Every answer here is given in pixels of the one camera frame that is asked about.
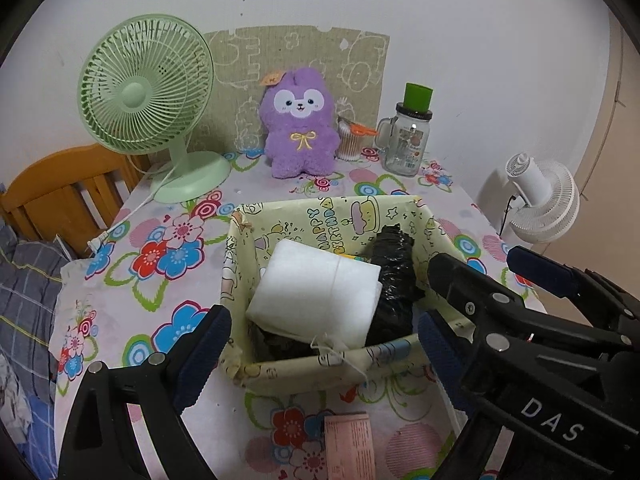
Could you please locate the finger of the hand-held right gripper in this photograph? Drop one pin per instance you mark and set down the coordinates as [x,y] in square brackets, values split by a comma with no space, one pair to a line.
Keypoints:
[490,320]
[542,265]

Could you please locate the grey plaid blanket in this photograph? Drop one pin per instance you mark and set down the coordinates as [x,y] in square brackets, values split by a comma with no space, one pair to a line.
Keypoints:
[30,300]

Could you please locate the white cloth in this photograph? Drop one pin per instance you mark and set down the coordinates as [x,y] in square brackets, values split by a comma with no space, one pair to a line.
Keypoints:
[310,295]

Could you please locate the beige printed board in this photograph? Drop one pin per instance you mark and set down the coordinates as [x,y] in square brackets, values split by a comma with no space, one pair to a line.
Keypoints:
[240,60]

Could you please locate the crumpled grey cloth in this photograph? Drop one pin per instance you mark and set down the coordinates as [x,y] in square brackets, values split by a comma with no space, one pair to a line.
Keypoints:
[12,395]

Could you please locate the cotton swab jar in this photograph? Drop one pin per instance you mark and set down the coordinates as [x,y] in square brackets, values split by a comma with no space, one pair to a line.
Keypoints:
[350,147]

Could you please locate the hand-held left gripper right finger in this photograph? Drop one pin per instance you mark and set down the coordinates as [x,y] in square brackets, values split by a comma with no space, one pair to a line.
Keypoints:
[442,360]

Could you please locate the glass jar with green lid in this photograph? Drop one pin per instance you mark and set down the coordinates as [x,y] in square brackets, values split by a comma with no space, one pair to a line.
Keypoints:
[407,145]

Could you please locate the pink packet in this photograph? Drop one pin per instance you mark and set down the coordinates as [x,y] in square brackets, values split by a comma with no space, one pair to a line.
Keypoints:
[350,445]

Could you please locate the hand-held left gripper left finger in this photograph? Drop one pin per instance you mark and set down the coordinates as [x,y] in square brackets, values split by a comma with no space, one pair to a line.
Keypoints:
[202,360]

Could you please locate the black plastic bag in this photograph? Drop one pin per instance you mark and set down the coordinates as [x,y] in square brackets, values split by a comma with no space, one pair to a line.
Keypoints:
[395,280]

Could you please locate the floral tablecloth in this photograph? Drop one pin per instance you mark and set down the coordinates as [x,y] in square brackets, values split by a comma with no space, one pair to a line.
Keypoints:
[190,240]

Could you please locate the green desk fan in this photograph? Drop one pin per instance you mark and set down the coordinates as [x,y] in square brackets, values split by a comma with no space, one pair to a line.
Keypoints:
[132,95]

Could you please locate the small orange tool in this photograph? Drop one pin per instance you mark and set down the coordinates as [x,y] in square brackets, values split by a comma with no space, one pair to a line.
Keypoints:
[365,130]

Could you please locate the yellow printed fabric storage box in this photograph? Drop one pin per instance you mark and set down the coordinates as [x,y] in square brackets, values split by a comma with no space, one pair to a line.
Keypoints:
[280,372]

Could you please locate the white clip fan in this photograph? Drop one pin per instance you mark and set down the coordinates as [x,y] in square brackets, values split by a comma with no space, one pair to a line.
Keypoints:
[545,210]

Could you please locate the purple plush toy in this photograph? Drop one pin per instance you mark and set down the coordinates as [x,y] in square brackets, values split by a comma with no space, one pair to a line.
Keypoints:
[297,150]

